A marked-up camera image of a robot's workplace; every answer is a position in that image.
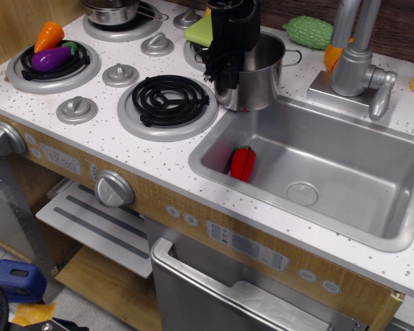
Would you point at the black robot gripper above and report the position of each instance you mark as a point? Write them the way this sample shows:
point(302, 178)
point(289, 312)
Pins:
point(236, 30)

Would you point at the tall stainless steel pot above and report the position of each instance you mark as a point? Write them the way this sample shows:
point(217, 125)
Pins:
point(259, 83)

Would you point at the silver stove knob back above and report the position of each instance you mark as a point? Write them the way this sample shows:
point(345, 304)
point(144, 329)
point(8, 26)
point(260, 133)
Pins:
point(186, 19)

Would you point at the silver stove knob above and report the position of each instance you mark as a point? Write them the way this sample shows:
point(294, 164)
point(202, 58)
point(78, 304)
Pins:
point(186, 19)
point(76, 110)
point(120, 75)
point(157, 46)

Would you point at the silver stove knob upper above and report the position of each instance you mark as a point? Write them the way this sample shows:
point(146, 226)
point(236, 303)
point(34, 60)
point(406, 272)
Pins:
point(157, 46)

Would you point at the silver stove knob middle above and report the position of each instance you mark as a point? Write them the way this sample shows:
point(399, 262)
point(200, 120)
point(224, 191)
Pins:
point(120, 75)

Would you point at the silver stove knob front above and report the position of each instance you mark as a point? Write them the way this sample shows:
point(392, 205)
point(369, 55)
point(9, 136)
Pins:
point(76, 110)

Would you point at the green toy cutting board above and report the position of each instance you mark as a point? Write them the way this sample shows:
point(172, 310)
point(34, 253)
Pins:
point(201, 32)

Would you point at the yellow toy banana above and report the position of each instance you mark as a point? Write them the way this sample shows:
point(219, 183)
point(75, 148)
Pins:
point(208, 12)

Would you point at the front right black burner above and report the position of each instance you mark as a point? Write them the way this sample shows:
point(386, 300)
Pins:
point(167, 108)

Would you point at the black burner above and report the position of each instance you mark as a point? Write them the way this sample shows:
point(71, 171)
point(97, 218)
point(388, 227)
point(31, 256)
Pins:
point(167, 108)
point(65, 67)

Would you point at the red toy pepper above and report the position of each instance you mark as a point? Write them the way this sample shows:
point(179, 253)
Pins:
point(243, 163)

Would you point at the green toy bitter gourd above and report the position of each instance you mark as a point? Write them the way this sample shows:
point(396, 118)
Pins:
point(309, 32)

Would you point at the orange toy behind faucet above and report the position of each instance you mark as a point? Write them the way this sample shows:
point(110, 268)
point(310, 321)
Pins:
point(331, 57)

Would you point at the silver toy faucet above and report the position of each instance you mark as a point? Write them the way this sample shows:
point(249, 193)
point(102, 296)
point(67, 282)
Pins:
point(355, 84)

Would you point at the small steel pan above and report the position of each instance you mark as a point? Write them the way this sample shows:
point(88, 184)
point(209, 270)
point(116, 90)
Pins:
point(118, 12)

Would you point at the front left black burner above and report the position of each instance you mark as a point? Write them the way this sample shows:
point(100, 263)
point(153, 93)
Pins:
point(65, 67)

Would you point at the right oven dial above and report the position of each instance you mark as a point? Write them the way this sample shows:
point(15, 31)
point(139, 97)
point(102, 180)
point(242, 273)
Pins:
point(112, 190)

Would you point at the oven dial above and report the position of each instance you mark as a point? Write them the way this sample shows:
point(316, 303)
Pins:
point(112, 190)
point(11, 141)

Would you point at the silver sink basin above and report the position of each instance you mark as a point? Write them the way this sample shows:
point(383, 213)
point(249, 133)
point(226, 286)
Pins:
point(350, 176)

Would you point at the purple toy eggplant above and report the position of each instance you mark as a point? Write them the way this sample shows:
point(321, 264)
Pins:
point(52, 59)

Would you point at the orange toy carrot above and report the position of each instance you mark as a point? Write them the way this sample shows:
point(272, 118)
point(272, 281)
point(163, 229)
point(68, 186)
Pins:
point(49, 36)

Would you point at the white oven rack shelf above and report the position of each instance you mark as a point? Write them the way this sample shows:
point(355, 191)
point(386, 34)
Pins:
point(119, 234)

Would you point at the silver dishwasher door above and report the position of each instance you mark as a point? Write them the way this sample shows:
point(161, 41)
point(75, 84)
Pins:
point(192, 300)

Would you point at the left oven dial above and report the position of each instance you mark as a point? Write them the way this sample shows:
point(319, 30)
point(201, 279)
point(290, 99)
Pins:
point(11, 141)

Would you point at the open oven door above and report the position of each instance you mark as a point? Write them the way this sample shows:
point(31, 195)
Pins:
point(20, 235)

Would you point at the blue clamp tool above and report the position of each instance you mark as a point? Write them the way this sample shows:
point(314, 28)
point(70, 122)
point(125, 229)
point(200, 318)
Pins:
point(22, 282)

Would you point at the yellow tape piece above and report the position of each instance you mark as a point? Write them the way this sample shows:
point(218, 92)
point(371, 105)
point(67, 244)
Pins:
point(32, 313)

